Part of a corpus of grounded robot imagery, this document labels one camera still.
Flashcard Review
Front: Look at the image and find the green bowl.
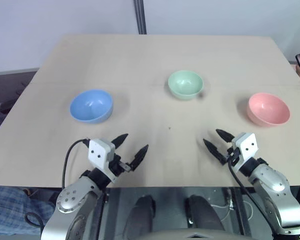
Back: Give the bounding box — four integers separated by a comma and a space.
167, 69, 204, 101

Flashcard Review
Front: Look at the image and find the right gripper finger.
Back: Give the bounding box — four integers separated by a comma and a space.
215, 128, 235, 145
202, 138, 228, 165

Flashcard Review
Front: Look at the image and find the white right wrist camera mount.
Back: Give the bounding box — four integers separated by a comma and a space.
230, 132, 259, 174

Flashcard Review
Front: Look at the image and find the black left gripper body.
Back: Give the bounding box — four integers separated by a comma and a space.
106, 153, 132, 181

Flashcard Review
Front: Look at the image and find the person in blue plaid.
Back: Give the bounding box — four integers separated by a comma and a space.
0, 185, 56, 236

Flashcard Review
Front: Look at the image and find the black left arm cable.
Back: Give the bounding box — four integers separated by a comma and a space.
61, 138, 90, 189

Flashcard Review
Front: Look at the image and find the blue bowl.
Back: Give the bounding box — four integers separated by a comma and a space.
69, 89, 114, 125

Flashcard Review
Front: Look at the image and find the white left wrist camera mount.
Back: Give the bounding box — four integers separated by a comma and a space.
87, 137, 116, 182

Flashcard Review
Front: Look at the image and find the thin white floor cable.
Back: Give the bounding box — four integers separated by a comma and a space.
210, 199, 254, 222

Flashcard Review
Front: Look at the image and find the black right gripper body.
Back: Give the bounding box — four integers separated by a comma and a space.
223, 146, 241, 166

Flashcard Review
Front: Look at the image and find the dark rounded shape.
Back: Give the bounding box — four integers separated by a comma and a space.
125, 195, 157, 237
184, 194, 226, 233

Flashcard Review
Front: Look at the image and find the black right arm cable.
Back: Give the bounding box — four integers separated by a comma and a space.
227, 157, 276, 227

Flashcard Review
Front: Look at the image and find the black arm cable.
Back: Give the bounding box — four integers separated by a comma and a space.
227, 157, 276, 227
61, 138, 90, 189

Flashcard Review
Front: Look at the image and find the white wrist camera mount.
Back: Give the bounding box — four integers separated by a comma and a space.
230, 132, 259, 174
87, 137, 116, 182

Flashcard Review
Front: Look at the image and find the pink red bowl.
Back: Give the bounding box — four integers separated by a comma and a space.
247, 92, 291, 127

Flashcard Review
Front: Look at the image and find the grey vertical post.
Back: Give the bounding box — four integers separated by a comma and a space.
133, 0, 148, 35

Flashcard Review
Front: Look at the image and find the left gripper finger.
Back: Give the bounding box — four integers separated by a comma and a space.
111, 133, 129, 151
129, 144, 150, 173

